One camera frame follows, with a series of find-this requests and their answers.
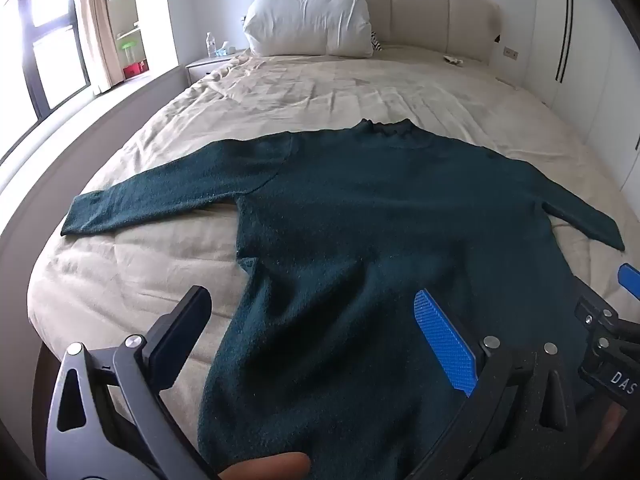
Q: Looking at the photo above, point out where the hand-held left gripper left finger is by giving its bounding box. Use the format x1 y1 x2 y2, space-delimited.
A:
45 285 221 480

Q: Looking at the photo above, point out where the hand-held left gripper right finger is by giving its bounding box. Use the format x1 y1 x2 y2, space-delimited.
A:
405 288 583 480

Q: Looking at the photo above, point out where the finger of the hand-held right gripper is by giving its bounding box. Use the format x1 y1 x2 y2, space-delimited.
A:
570 275 621 322
618 262 640 304

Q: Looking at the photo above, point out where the dark teal knit sweater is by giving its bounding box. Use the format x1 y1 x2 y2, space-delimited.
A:
61 118 626 480

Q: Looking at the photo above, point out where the person's right hand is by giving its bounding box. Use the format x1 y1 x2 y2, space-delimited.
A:
582 400 640 461

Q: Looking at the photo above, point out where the person's left hand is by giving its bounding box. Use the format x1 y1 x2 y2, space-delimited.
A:
219 452 312 480

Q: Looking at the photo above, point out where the white wardrobe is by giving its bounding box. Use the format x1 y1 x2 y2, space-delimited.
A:
525 0 640 191

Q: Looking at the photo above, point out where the beige bed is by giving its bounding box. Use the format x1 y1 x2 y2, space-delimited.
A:
27 45 640 411

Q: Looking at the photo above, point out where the white nightstand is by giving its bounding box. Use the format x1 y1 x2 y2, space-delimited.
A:
186 49 248 86

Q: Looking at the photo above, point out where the black framed window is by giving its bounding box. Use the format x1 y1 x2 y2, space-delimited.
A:
0 0 92 161

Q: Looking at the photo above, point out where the beige curtain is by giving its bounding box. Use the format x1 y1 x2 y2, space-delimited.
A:
75 0 123 93

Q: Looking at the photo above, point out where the white open shelf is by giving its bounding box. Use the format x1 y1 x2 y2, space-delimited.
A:
105 0 151 83

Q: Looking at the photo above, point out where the beige padded headboard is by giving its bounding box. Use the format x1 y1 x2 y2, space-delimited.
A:
256 0 502 66

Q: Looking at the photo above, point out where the white pillow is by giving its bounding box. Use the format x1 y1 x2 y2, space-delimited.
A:
243 0 375 58

